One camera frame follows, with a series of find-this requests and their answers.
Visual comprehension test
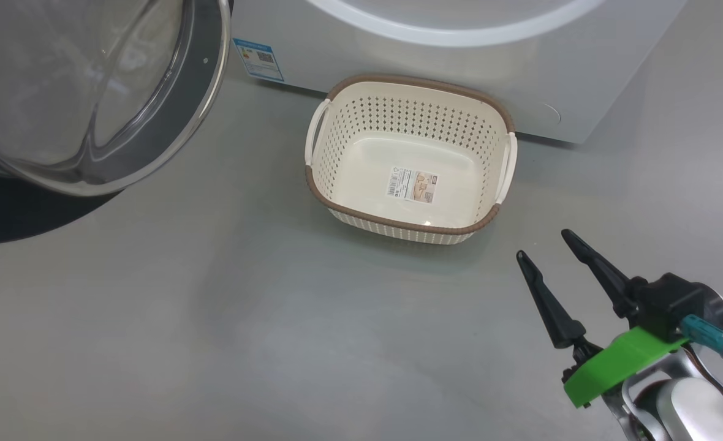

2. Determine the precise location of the blue white energy label sticker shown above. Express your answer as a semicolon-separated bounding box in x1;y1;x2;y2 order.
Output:
233;38;286;83

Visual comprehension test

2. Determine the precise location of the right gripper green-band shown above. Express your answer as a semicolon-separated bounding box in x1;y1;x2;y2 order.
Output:
516;229;690;410

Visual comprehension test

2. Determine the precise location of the cream perforated basket brown rim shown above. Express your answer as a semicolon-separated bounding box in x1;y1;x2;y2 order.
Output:
304;75;518;246

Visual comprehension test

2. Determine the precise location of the white front-load washing machine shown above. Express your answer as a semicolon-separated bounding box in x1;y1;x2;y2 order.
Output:
230;0;687;145

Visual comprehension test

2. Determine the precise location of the round white filter cover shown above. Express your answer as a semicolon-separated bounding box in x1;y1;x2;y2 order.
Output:
521;101;561;138

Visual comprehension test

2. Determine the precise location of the round black glass washer door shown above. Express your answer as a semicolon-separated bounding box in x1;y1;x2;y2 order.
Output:
0;0;233;246

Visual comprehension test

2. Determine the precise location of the printed basket label sticker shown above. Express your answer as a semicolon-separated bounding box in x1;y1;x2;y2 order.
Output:
387;165;441;203

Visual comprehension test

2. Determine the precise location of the right camera cable teal connector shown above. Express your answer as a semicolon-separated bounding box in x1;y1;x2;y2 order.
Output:
680;314;723;371

